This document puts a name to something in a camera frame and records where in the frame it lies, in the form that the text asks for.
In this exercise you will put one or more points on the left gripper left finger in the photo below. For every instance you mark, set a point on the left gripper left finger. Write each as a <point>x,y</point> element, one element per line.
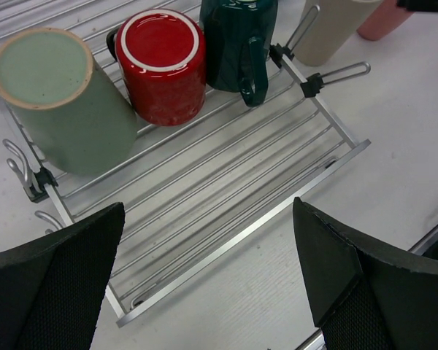
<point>52,288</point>

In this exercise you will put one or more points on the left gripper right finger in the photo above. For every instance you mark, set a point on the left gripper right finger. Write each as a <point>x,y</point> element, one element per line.
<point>379,284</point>

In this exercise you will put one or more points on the beige tumbler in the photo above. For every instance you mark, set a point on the beige tumbler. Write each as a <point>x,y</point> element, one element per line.
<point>334,22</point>

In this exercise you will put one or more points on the silver wire dish rack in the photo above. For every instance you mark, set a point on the silver wire dish rack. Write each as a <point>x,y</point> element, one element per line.
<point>192,192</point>

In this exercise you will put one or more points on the red mug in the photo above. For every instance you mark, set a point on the red mug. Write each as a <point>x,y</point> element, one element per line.
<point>162,58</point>

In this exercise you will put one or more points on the pink tumbler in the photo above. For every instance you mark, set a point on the pink tumbler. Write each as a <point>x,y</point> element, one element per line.
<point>384,20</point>

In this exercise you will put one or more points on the dark green mug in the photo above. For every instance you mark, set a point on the dark green mug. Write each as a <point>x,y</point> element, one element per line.
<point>238,35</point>

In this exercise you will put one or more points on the sage green mug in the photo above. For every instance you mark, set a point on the sage green mug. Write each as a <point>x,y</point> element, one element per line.
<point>68,105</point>

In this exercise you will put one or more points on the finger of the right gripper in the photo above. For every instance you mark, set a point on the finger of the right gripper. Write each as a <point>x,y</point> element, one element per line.
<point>418,5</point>

